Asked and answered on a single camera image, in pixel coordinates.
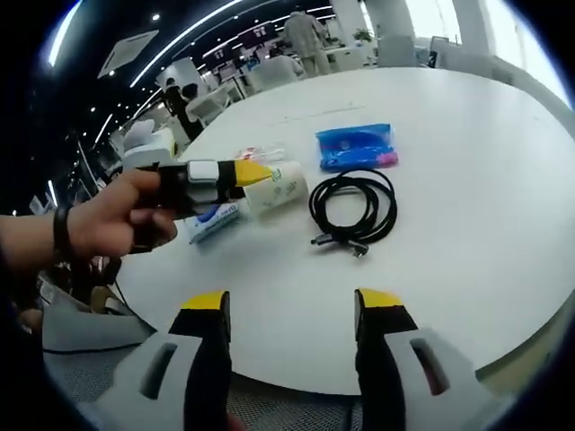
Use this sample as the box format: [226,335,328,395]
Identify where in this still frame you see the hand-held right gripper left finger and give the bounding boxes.
[101,290,234,431]

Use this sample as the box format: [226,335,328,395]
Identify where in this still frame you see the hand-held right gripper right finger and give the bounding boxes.
[353,287,495,431]

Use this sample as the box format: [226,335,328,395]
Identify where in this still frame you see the clear plastic bottle red label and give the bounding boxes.
[236,141,288,163]

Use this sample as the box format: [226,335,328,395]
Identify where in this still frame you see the white paper cup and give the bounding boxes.
[242,160,310,220]

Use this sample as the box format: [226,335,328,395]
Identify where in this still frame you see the blue tissue packet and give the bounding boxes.
[314,123,400,173]

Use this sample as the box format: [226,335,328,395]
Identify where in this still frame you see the person's left hand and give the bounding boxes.
[66,169,181,260]

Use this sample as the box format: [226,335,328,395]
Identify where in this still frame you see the ceiling air vent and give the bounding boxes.
[97,29,161,79]

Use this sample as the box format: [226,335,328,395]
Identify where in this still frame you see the black wristband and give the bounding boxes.
[52,207,75,260]

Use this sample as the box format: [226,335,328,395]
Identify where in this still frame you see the white table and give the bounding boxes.
[114,66,575,399]

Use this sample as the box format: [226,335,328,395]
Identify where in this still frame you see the white office chair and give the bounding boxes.
[379,34,417,69]

